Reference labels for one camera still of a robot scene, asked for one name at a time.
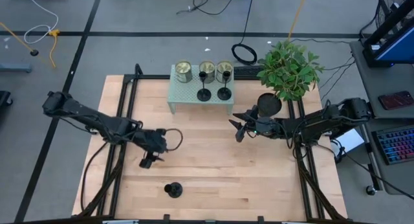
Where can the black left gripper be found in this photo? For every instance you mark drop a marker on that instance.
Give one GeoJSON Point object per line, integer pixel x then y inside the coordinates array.
{"type": "Point", "coordinates": [152, 141]}

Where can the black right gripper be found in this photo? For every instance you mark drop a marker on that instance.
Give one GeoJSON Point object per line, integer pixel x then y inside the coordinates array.
{"type": "Point", "coordinates": [266, 127]}

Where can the black candlestick holder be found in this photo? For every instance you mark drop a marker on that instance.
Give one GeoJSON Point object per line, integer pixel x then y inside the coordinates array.
{"type": "Point", "coordinates": [203, 95]}
{"type": "Point", "coordinates": [224, 94]}
{"type": "Point", "coordinates": [175, 190]}

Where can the silver labelled candle tin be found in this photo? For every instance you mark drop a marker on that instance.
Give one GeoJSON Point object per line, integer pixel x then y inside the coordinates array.
{"type": "Point", "coordinates": [183, 68]}
{"type": "Point", "coordinates": [223, 66]}
{"type": "Point", "coordinates": [208, 67]}

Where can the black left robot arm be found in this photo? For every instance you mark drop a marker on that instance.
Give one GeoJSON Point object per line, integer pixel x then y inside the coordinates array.
{"type": "Point", "coordinates": [87, 117]}

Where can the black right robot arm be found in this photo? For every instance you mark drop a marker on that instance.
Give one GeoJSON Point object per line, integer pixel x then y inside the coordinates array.
{"type": "Point", "coordinates": [323, 120]}

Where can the small black edge clamp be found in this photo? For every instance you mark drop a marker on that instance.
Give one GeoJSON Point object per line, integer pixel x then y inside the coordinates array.
{"type": "Point", "coordinates": [260, 219]}
{"type": "Point", "coordinates": [166, 218]}

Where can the pale green mesh riser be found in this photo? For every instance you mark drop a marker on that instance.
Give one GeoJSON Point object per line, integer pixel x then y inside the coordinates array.
{"type": "Point", "coordinates": [184, 94]}

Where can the green plant in black pot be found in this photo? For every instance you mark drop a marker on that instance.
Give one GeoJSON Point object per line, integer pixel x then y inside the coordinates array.
{"type": "Point", "coordinates": [288, 72]}

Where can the white paper sheet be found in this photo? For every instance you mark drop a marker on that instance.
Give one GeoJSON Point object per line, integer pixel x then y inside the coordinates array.
{"type": "Point", "coordinates": [351, 141]}

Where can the grey side desk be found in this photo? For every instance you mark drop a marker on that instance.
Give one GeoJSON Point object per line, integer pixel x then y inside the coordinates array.
{"type": "Point", "coordinates": [372, 85]}

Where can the black caster wheel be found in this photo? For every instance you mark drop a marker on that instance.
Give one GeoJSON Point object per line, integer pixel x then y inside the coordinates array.
{"type": "Point", "coordinates": [371, 190]}

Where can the dark red smartphone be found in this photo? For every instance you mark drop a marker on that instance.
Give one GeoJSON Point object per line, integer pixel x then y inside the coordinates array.
{"type": "Point", "coordinates": [396, 100]}

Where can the rainbow backlit keyboard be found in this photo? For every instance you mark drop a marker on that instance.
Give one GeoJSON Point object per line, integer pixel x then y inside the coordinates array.
{"type": "Point", "coordinates": [396, 144]}

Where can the black chair base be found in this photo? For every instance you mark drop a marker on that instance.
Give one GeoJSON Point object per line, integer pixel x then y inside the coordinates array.
{"type": "Point", "coordinates": [4, 98]}

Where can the grey keyboard desk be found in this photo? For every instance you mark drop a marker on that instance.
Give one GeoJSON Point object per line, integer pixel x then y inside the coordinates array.
{"type": "Point", "coordinates": [398, 178]}

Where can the grey metal table foot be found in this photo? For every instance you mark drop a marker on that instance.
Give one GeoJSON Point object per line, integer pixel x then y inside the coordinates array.
{"type": "Point", "coordinates": [16, 67]}

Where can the blue screen monitor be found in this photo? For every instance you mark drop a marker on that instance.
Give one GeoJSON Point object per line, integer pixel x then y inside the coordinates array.
{"type": "Point", "coordinates": [399, 47]}

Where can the black aluminium table frame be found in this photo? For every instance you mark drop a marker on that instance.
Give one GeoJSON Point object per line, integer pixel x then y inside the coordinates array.
{"type": "Point", "coordinates": [152, 77]}

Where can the black monitor stand post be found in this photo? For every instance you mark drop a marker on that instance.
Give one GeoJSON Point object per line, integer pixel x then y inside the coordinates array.
{"type": "Point", "coordinates": [388, 26]}

